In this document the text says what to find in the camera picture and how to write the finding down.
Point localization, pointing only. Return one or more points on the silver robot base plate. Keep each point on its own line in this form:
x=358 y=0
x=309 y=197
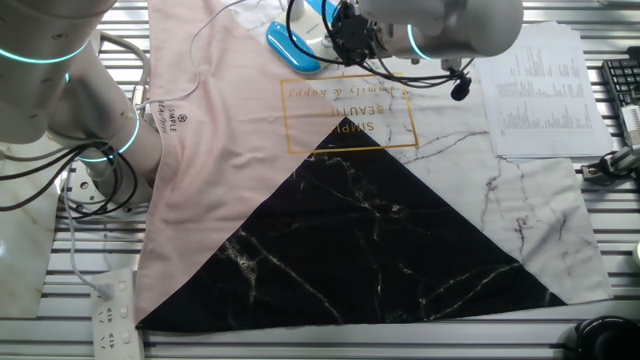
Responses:
x=82 y=187

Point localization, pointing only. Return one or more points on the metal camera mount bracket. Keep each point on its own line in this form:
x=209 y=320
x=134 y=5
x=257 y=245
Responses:
x=620 y=162

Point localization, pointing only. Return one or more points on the black round base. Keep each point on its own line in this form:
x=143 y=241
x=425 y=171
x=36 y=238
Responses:
x=607 y=342

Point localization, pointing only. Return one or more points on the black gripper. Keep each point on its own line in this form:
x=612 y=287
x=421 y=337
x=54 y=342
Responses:
x=362 y=35

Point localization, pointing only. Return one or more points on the printed table paper stack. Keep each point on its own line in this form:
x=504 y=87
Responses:
x=540 y=90

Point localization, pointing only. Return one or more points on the white power strip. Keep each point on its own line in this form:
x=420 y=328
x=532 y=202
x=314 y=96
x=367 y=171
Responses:
x=117 y=325

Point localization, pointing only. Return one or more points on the silver depth camera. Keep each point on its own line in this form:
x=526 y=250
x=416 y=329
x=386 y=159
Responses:
x=631 y=125

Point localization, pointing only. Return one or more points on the blue white desk lamp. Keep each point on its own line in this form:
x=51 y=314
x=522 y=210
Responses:
x=292 y=47

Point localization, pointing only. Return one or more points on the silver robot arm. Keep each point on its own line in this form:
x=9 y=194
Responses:
x=30 y=100

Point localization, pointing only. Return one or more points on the marble pink black tablecloth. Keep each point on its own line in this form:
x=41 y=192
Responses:
x=350 y=225

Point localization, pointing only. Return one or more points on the black keyboard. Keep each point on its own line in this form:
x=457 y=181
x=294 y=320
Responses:
x=622 y=80

